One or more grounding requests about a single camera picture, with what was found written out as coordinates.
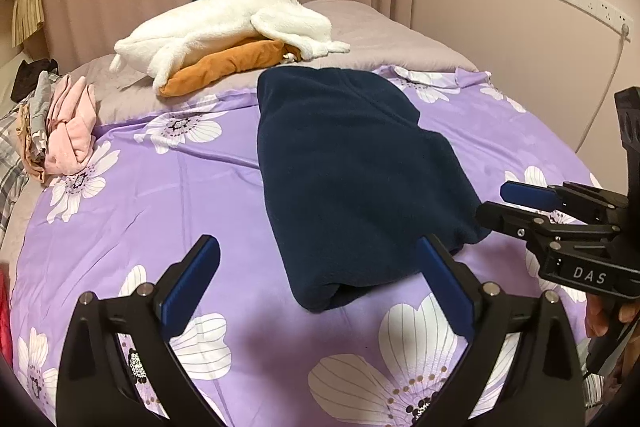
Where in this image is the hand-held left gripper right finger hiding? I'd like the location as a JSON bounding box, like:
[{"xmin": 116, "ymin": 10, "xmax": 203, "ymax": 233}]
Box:
[{"xmin": 415, "ymin": 234, "xmax": 586, "ymax": 427}]

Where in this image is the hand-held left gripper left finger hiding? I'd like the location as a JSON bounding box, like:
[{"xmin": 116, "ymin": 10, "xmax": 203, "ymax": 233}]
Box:
[{"xmin": 56, "ymin": 234, "xmax": 222, "ymax": 427}]

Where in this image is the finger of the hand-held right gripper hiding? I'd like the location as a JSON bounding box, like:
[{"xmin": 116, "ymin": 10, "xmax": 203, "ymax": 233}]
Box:
[
  {"xmin": 475, "ymin": 201, "xmax": 622, "ymax": 254},
  {"xmin": 500, "ymin": 180, "xmax": 629, "ymax": 226}
]

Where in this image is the navy fleece jacket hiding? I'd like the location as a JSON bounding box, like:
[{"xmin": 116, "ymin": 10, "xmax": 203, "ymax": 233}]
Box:
[{"xmin": 256, "ymin": 67, "xmax": 493, "ymax": 313}]

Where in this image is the person's right hand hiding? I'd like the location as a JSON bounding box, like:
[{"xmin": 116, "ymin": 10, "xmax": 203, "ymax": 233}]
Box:
[{"xmin": 584, "ymin": 292, "xmax": 640, "ymax": 340}]

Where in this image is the purple floral bedsheet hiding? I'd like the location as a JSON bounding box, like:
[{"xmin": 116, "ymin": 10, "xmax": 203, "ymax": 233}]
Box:
[{"xmin": 10, "ymin": 66, "xmax": 608, "ymax": 427}]

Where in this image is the pink garment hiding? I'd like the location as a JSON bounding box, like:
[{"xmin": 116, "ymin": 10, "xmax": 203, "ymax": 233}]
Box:
[{"xmin": 44, "ymin": 74, "xmax": 98, "ymax": 175}]

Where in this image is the plaid pillow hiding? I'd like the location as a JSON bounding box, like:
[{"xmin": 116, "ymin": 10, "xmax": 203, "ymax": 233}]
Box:
[{"xmin": 0, "ymin": 112, "xmax": 31, "ymax": 228}]

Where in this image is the beige patterned cloth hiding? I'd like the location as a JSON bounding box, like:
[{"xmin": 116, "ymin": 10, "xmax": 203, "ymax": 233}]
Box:
[{"xmin": 15, "ymin": 104, "xmax": 48, "ymax": 182}]

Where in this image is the orange garment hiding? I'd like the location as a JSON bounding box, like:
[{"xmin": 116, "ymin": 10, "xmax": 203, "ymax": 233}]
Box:
[{"xmin": 159, "ymin": 38, "xmax": 301, "ymax": 98}]

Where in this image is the grey garment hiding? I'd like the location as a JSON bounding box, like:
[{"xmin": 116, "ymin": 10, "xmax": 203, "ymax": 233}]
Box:
[{"xmin": 30, "ymin": 72, "xmax": 56, "ymax": 158}]

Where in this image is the white fluffy blanket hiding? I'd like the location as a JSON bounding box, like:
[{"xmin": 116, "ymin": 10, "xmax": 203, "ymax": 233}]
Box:
[{"xmin": 110, "ymin": 0, "xmax": 351, "ymax": 92}]

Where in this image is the black cloth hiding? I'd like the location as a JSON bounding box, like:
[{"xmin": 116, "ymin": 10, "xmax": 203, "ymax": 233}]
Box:
[{"xmin": 11, "ymin": 59, "xmax": 60, "ymax": 102}]

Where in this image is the white cable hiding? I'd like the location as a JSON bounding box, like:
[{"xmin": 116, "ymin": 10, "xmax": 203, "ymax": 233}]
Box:
[{"xmin": 575, "ymin": 24, "xmax": 632, "ymax": 154}]

